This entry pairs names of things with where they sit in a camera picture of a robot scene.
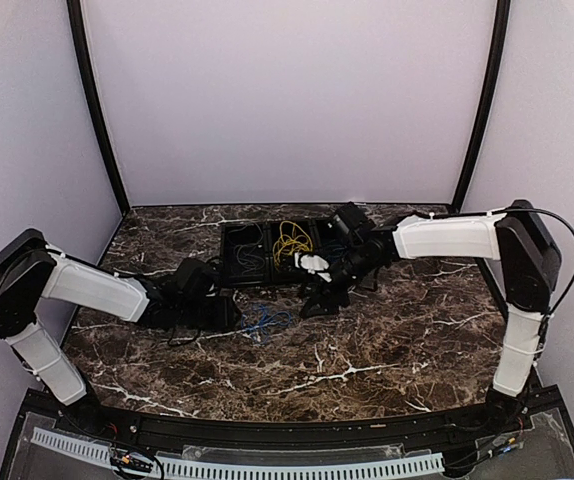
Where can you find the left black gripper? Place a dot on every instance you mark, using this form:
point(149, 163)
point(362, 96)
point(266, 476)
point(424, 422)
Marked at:
point(223, 317)

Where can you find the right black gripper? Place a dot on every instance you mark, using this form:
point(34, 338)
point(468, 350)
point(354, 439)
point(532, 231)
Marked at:
point(323, 293)

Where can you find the black three-compartment bin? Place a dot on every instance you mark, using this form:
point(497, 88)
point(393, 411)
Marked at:
point(261, 253)

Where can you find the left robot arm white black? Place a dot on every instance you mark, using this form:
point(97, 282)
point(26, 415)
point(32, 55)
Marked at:
point(31, 269)

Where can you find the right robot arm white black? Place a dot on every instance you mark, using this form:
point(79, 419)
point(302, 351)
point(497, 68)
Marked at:
point(515, 236)

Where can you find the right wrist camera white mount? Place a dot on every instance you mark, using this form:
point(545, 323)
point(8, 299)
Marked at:
point(313, 264)

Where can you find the white slotted cable duct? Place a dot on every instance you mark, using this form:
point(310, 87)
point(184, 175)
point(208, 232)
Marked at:
point(222, 463)

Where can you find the black front rail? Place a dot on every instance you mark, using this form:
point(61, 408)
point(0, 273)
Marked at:
point(450, 428)

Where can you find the left black frame post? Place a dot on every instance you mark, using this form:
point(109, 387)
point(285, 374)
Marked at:
point(93, 102)

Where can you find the black frame post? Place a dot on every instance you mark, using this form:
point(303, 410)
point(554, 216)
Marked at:
point(492, 69)
point(93, 102)

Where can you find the right black frame post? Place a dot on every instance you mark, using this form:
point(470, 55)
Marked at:
point(492, 69)

